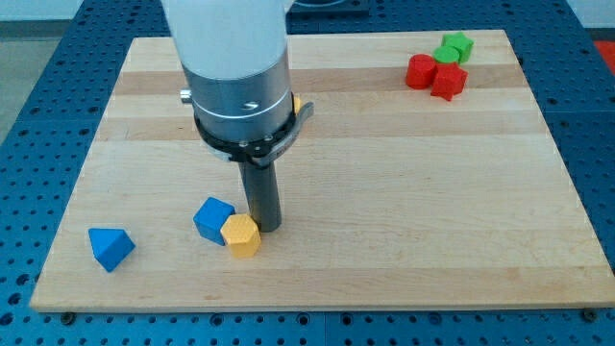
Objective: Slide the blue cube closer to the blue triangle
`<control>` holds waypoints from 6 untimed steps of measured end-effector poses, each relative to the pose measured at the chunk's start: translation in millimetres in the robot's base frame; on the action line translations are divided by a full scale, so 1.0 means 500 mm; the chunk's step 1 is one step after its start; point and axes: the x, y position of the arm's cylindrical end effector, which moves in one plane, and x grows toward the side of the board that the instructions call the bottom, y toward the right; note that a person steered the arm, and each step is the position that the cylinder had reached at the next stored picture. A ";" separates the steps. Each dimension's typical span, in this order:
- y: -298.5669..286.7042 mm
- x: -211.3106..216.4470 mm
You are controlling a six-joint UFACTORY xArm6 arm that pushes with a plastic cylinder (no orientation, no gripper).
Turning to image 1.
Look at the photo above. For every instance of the blue cube block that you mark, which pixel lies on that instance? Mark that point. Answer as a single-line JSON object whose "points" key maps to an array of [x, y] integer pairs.
{"points": [[210, 218]]}

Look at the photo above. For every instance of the yellow block behind arm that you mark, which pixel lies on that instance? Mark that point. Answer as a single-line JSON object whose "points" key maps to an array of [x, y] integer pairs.
{"points": [[297, 104]]}

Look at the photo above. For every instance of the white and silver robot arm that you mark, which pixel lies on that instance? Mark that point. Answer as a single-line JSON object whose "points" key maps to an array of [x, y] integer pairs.
{"points": [[234, 56]]}

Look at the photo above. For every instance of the blue triangle block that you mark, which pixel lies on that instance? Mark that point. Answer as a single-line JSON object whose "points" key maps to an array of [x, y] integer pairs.
{"points": [[110, 246]]}

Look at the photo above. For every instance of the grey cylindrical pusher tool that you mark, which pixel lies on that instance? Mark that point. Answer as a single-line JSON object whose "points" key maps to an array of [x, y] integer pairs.
{"points": [[261, 190]]}

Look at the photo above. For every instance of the wooden board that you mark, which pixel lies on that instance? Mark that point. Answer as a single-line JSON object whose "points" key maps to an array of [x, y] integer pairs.
{"points": [[392, 199]]}

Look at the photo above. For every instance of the yellow hexagon block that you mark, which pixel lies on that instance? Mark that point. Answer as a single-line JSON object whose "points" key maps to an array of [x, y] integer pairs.
{"points": [[241, 235]]}

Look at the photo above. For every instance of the red cylinder block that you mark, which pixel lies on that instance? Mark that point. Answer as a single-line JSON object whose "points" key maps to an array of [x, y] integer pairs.
{"points": [[420, 72]]}

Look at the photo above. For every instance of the red star block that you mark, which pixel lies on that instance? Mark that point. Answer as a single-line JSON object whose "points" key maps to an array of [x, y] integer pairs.
{"points": [[449, 80]]}

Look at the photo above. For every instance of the green cylinder block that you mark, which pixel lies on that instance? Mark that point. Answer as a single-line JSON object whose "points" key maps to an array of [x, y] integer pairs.
{"points": [[446, 54]]}

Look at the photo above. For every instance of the green star block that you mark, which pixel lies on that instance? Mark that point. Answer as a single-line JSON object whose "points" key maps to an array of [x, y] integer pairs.
{"points": [[461, 43]]}

